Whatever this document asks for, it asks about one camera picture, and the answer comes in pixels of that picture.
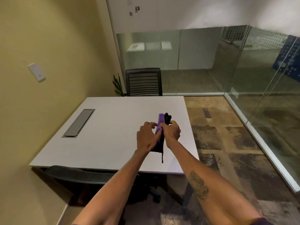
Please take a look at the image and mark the person's right hand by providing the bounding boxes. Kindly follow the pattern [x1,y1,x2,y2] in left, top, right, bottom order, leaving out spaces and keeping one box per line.
[160,121,181,149]

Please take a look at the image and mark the green potted plant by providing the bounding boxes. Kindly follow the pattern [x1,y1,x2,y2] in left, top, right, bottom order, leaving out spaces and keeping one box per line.
[112,73,127,97]

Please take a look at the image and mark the small photos on wall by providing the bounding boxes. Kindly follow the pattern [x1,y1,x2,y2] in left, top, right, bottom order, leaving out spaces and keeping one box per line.
[128,0,141,17]

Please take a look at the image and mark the grey table cable tray lid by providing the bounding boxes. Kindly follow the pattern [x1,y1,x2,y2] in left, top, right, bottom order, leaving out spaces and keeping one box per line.
[62,109,95,138]

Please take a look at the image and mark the blue patterned panel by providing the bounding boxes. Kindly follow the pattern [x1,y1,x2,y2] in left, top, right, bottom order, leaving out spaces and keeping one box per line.
[272,35,300,83]

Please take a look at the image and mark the black slatted-back office chair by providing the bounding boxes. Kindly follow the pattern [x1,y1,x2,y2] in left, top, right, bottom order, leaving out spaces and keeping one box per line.
[126,67,163,97]

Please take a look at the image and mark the dark purple sleeve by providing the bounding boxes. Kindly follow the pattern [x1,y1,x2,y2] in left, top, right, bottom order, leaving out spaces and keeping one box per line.
[249,217,275,225]

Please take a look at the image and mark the person's right forearm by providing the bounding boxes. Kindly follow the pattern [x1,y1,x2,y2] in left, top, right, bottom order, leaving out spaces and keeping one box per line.
[165,140,263,225]

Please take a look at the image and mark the white wall switch plate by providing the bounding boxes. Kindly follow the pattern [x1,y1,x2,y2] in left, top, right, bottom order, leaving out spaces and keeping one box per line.
[27,62,46,82]

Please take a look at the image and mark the person's left hand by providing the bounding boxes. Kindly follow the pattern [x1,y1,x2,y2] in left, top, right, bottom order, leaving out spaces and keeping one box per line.
[137,122,158,153]

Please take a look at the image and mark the black mesh office chair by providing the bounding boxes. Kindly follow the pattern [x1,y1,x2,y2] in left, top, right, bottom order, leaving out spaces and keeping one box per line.
[44,165,162,205]

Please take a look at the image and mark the purple and black sock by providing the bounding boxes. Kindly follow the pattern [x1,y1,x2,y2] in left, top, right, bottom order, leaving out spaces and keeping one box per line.
[151,112,172,164]

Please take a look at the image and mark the dark table leg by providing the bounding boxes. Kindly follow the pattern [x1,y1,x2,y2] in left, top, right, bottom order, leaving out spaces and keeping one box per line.
[182,181,195,208]

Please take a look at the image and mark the person's left forearm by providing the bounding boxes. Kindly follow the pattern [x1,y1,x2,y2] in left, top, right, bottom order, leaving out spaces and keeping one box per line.
[71,149,150,225]

